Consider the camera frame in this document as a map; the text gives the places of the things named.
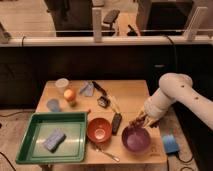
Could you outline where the clear plastic cup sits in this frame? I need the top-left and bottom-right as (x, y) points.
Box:
(55, 78), (69, 93)

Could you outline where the blue sponge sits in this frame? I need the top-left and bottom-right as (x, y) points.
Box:
(43, 129), (66, 152)

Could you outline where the orange apple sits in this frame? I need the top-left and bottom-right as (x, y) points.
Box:
(63, 89), (76, 101)

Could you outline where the metal spoon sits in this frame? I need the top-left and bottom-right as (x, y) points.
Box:
(94, 146), (120, 162)

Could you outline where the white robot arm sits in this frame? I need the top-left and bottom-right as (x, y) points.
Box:
(139, 73), (213, 130)

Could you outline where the wooden chopstick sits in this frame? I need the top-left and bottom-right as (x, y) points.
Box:
(109, 96), (120, 113)

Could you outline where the black handled brush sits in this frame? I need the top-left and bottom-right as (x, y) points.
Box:
(92, 81), (107, 96)

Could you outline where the blue foot pedal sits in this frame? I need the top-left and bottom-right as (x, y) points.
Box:
(162, 134), (179, 154)

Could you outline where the dark red grape bunch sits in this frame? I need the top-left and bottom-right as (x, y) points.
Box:
(129, 118), (158, 128)

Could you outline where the purple bowl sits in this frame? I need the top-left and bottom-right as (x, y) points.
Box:
(122, 126), (151, 154)

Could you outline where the black rectangular remote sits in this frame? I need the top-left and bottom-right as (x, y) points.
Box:
(112, 113), (122, 135)

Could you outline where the blue folded cloth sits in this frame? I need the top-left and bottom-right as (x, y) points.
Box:
(79, 82), (94, 97)

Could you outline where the light blue lid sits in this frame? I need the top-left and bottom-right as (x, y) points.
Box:
(46, 99), (61, 112)

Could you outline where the black office chair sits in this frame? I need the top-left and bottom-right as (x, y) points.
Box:
(102, 10), (120, 36)

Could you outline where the green plastic tray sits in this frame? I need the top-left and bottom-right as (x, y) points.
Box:
(16, 112), (87, 164)

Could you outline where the small black clip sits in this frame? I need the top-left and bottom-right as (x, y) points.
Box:
(97, 96), (110, 108)

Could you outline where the red bowl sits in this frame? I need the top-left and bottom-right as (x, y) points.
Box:
(87, 118), (112, 143)

